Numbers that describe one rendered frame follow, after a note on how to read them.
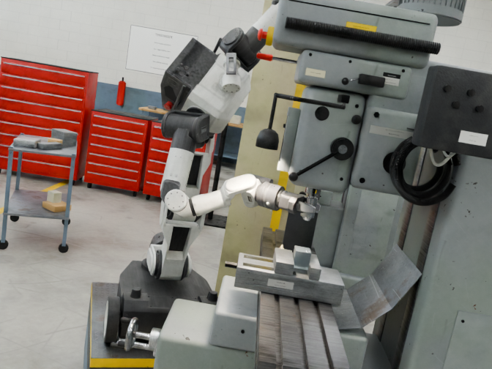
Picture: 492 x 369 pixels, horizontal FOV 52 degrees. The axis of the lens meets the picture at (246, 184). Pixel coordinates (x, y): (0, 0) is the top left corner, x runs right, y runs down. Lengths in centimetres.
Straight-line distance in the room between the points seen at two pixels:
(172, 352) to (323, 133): 86
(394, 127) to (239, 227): 209
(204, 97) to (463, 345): 120
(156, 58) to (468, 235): 973
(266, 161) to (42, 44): 877
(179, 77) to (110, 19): 935
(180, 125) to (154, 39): 917
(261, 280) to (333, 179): 39
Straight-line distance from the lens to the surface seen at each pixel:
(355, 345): 174
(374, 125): 161
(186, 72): 196
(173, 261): 246
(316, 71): 158
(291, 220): 210
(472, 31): 1150
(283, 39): 157
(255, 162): 345
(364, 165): 162
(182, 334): 177
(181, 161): 182
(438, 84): 139
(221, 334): 171
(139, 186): 660
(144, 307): 232
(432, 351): 173
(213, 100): 193
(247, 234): 355
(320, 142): 161
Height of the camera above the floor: 158
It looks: 10 degrees down
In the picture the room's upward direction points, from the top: 10 degrees clockwise
